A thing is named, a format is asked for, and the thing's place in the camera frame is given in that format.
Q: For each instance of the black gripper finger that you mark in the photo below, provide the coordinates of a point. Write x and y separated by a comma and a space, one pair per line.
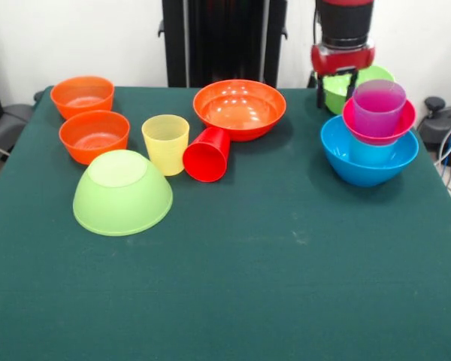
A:
352, 84
319, 92

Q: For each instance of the blue bowl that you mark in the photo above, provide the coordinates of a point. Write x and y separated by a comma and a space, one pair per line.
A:
368, 176

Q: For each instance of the green bowl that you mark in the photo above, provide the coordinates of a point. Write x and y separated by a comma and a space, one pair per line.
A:
336, 94
122, 203

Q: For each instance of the large orange bowl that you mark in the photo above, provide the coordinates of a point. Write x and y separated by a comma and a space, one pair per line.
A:
240, 109

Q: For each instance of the red cup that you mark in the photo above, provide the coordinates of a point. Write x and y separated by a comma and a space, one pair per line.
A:
206, 161

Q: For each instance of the gray chair base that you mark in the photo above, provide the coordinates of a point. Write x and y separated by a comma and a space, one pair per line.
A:
7, 124

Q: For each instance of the dark green table cloth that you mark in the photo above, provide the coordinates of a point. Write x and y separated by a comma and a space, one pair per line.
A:
225, 282

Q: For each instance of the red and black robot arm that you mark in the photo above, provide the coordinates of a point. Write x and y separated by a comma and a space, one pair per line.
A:
345, 19

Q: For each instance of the pink bowl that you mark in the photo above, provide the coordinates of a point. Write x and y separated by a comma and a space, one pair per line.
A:
407, 120

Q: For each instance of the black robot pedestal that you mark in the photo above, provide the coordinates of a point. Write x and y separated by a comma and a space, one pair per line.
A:
225, 37

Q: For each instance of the small orange bowl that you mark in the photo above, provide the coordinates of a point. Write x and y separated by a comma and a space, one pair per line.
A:
79, 97
94, 139

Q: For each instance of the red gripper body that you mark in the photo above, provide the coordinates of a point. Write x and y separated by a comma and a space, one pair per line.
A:
342, 60

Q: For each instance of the blue cup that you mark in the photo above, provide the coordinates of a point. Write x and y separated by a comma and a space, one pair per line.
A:
370, 154

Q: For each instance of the yellow cup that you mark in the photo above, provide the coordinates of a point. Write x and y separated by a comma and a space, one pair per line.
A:
165, 150

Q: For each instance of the purple cup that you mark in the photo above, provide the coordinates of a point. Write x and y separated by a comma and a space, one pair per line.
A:
377, 113

